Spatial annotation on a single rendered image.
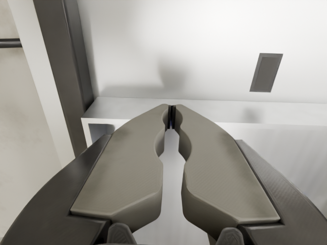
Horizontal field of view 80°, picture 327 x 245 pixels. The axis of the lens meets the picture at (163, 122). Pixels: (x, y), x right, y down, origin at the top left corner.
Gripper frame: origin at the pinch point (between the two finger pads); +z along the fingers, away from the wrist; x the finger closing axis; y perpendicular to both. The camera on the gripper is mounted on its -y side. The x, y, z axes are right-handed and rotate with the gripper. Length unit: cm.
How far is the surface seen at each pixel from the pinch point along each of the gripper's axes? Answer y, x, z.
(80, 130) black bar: 3.0, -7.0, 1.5
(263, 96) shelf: 0.5, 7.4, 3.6
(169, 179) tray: 10.1, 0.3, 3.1
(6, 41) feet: 13, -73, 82
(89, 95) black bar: 0.6, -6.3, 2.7
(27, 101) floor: 48, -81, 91
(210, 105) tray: 1.0, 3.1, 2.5
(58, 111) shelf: 2.6, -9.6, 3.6
